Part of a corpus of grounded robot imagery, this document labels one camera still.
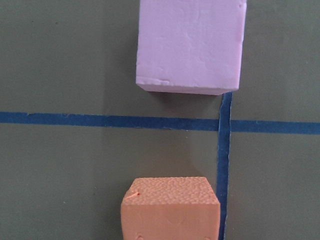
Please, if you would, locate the orange foam cube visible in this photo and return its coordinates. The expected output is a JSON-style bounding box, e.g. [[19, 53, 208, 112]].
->
[[120, 176, 221, 240]]

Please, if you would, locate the pink foam cube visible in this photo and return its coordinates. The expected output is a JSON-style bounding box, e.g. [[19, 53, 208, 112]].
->
[[136, 0, 247, 95]]

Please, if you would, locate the brown paper table cover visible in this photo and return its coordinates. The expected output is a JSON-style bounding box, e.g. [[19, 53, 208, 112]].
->
[[0, 0, 320, 240]]

